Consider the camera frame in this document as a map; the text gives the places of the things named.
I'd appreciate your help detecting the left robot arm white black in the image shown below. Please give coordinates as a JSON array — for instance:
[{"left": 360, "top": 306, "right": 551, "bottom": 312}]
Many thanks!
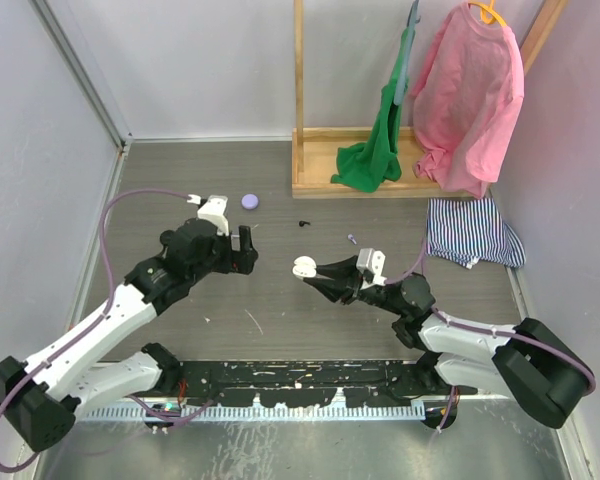
[{"left": 0, "top": 219, "right": 258, "bottom": 453}]

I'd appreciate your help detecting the aluminium corner frame profile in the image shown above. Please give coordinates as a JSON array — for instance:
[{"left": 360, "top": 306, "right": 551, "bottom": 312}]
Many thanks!
[{"left": 29, "top": 0, "right": 133, "bottom": 151}]

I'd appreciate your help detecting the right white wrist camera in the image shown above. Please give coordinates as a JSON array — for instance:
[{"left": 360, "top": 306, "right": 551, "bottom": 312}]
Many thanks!
[{"left": 356, "top": 248, "right": 386, "bottom": 289}]

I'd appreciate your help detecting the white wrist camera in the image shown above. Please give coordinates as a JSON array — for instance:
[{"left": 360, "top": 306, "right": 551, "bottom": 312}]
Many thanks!
[
  {"left": 356, "top": 248, "right": 386, "bottom": 289},
  {"left": 187, "top": 194, "right": 230, "bottom": 237}
]

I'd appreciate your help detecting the blue clothes hanger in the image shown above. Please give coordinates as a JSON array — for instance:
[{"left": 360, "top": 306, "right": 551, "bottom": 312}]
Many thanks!
[{"left": 393, "top": 0, "right": 420, "bottom": 106}]

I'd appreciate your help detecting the pink t-shirt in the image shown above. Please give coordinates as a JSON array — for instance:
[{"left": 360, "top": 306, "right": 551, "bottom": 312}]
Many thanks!
[{"left": 410, "top": 2, "right": 524, "bottom": 198}]

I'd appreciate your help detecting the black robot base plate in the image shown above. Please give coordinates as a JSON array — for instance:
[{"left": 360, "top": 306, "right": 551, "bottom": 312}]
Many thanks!
[{"left": 136, "top": 360, "right": 451, "bottom": 408}]

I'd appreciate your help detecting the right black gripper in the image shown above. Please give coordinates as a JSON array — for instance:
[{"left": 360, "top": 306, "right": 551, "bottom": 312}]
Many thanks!
[{"left": 304, "top": 254, "right": 406, "bottom": 316}]

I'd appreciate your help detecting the orange clothes hanger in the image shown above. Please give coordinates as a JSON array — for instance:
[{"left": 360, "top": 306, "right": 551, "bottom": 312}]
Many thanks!
[{"left": 467, "top": 0, "right": 508, "bottom": 27}]

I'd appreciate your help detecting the white earbud charging case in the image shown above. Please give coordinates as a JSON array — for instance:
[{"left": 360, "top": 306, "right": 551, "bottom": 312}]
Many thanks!
[{"left": 292, "top": 256, "right": 317, "bottom": 279}]

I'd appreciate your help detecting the wooden clothes rack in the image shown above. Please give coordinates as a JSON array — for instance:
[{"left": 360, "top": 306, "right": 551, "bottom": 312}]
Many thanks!
[{"left": 291, "top": 0, "right": 567, "bottom": 199}]

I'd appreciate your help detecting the blue white striped cloth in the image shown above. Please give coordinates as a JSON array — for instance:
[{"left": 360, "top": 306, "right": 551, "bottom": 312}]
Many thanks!
[{"left": 426, "top": 198, "right": 526, "bottom": 269}]

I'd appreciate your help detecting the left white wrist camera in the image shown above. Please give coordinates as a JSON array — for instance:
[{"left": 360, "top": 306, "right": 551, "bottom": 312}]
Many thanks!
[{"left": 187, "top": 194, "right": 230, "bottom": 237}]

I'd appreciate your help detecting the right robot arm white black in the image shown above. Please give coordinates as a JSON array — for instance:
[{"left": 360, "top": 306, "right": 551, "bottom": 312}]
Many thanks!
[{"left": 292, "top": 249, "right": 596, "bottom": 429}]

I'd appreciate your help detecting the black round earbud case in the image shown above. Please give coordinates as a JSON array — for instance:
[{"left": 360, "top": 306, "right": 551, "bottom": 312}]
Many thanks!
[{"left": 159, "top": 230, "right": 175, "bottom": 247}]

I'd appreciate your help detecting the green cloth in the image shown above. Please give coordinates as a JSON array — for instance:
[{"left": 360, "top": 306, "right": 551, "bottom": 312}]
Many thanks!
[{"left": 330, "top": 29, "right": 405, "bottom": 193}]

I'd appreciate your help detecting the slotted grey cable duct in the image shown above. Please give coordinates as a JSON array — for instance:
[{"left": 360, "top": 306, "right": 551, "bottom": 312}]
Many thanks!
[{"left": 85, "top": 395, "right": 426, "bottom": 423}]

